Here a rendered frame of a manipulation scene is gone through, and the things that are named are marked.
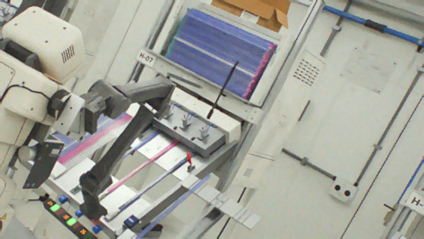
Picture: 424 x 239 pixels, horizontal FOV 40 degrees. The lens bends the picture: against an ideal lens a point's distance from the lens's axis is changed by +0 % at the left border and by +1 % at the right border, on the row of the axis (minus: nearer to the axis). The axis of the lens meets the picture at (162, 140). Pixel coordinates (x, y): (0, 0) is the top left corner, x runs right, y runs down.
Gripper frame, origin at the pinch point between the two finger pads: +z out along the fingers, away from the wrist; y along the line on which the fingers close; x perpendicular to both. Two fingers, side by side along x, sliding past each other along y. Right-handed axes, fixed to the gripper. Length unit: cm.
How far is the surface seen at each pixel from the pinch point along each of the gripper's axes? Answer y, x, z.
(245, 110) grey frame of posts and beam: -8, -80, -11
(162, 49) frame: 49, -84, -16
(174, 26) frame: 50, -94, -24
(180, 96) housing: 25, -73, -6
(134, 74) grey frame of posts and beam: 61, -74, -1
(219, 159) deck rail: -10, -60, 2
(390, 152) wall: -28, -195, 84
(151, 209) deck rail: -10.7, -19.6, 0.5
